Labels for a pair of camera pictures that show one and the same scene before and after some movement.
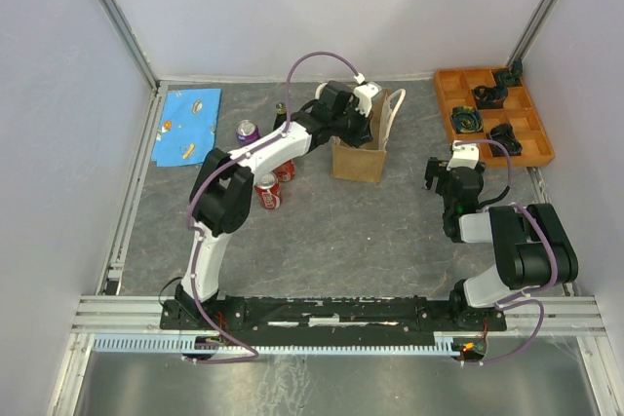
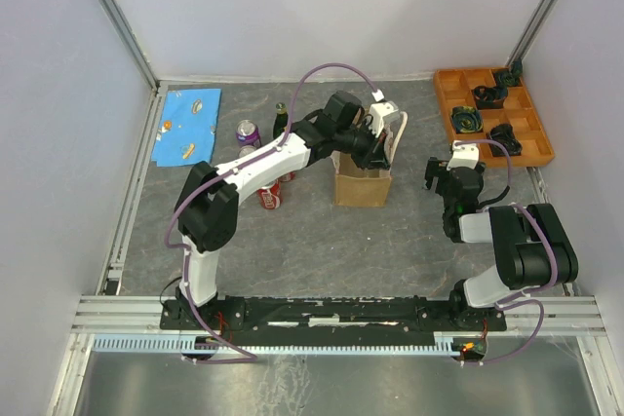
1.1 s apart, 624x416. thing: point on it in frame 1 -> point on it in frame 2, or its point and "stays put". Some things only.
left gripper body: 352,124 -> 366,145
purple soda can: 247,132 stays put
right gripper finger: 433,166 stays put
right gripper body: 446,203 stays put
